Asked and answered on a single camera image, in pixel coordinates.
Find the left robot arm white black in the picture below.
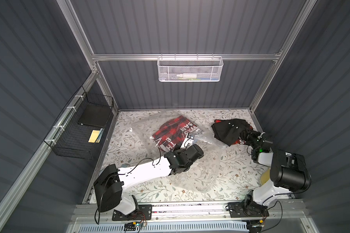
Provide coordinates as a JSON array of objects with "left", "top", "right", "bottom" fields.
[{"left": 93, "top": 144, "right": 204, "bottom": 216}]

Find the black wire basket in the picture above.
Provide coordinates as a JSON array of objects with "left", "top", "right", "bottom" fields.
[{"left": 44, "top": 88, "right": 114, "bottom": 160}]

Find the white bottle in basket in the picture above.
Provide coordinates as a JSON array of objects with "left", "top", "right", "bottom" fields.
[{"left": 177, "top": 73, "right": 197, "bottom": 80}]

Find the clear plastic vacuum bag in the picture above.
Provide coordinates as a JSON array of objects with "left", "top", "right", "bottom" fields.
[{"left": 131, "top": 111, "right": 224, "bottom": 193}]

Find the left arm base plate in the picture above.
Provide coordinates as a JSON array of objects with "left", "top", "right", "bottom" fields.
[{"left": 112, "top": 203, "right": 153, "bottom": 221}]

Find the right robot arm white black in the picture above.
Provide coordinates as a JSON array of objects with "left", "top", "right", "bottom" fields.
[{"left": 241, "top": 131, "right": 312, "bottom": 210}]

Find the black box in basket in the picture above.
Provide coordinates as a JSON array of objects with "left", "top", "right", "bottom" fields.
[{"left": 77, "top": 104, "right": 111, "bottom": 128}]

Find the white vented panel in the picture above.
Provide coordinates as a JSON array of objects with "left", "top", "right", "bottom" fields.
[{"left": 77, "top": 220, "right": 249, "bottom": 233}]

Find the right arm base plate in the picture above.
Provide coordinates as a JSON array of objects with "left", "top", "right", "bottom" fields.
[{"left": 225, "top": 202, "right": 269, "bottom": 218}]

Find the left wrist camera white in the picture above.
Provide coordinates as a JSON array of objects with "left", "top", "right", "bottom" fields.
[{"left": 180, "top": 136, "right": 194, "bottom": 150}]

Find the white wire mesh basket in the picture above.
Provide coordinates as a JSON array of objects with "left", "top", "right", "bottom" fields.
[{"left": 157, "top": 56, "right": 224, "bottom": 82}]

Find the yellow notepad in basket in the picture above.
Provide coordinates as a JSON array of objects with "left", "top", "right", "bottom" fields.
[{"left": 88, "top": 130, "right": 100, "bottom": 143}]

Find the red black plaid shirt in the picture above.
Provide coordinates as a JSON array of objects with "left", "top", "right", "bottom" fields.
[{"left": 214, "top": 119, "right": 254, "bottom": 146}]

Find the aluminium front rail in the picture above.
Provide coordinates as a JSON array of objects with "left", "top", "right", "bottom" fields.
[{"left": 71, "top": 199, "right": 309, "bottom": 224}]

